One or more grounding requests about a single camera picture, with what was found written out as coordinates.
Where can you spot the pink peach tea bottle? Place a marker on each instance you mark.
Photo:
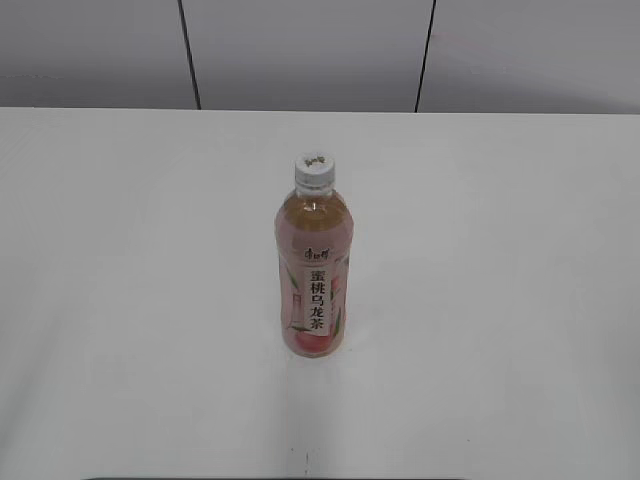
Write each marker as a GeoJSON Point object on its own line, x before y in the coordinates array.
{"type": "Point", "coordinates": [313, 236]}

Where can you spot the white bottle cap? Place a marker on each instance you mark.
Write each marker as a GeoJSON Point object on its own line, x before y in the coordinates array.
{"type": "Point", "coordinates": [314, 171]}

